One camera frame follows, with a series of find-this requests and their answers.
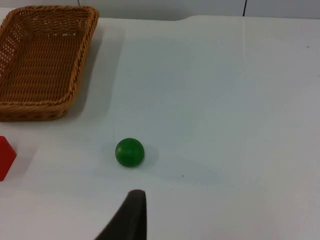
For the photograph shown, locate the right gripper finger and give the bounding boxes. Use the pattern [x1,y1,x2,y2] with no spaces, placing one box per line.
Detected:
[94,189,147,240]

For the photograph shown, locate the green ball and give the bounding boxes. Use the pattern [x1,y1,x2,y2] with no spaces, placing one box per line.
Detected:
[114,137,146,168]

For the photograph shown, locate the red cube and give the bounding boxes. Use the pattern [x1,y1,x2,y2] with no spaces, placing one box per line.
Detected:
[0,135,18,182]

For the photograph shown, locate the pale brown wicker basket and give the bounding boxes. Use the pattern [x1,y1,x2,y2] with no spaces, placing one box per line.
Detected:
[0,5,100,123]

